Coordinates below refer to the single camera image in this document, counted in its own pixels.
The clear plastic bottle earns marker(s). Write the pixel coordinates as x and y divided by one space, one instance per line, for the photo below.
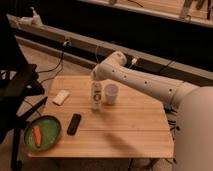
96 95

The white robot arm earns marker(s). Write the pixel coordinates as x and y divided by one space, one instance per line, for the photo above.
193 143

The white spray bottle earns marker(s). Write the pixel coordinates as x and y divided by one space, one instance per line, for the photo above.
36 18

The white paper cup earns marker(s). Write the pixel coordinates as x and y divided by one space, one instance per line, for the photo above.
111 93

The black remote control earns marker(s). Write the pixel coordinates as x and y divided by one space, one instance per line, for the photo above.
74 123

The wooden table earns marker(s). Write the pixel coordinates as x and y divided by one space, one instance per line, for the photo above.
135 126

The green plate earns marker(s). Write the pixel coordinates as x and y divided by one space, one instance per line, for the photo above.
50 129

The orange carrot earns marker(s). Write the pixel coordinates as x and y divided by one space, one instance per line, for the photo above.
37 135

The black office chair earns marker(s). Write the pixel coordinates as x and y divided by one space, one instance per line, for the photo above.
18 79

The long metal rail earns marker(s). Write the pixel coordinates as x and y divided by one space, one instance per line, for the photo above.
87 52

